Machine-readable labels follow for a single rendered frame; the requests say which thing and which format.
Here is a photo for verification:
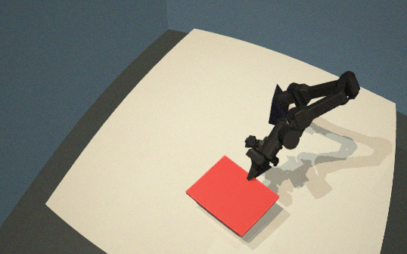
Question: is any red box lid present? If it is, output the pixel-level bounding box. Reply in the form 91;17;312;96
185;155;279;237

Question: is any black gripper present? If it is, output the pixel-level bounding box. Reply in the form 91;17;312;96
245;135;283;181

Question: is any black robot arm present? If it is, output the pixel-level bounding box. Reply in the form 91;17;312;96
244;71;360;152

